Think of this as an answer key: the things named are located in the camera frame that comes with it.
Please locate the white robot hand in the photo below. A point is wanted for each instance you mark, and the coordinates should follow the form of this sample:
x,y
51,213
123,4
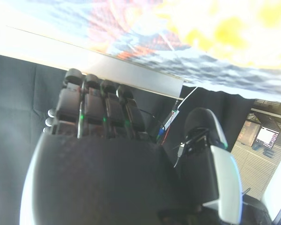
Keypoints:
x,y
103,182

